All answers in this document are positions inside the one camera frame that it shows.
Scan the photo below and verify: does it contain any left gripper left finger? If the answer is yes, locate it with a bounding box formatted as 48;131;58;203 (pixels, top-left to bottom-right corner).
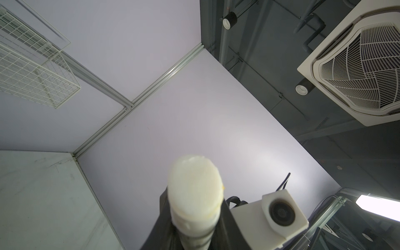
141;189;183;250

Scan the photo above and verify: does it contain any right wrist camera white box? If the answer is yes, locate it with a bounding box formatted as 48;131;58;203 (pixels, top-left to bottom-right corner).
231;190;309;250

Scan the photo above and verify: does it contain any fluorescent ceiling light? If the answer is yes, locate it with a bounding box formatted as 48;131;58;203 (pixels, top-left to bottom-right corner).
356;195;400;221

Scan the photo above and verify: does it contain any ceiling air conditioner unit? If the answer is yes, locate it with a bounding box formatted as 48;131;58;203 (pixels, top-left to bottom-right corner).
298;1;400;127

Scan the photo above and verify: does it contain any white wire wall basket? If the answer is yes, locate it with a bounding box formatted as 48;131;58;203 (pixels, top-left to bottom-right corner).
1;7;81;109

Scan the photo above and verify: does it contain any white glue stick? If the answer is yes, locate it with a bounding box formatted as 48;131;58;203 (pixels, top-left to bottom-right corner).
167;155;225;250

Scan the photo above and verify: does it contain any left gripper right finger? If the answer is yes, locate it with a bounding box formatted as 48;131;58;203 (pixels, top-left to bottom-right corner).
210;200;250;250

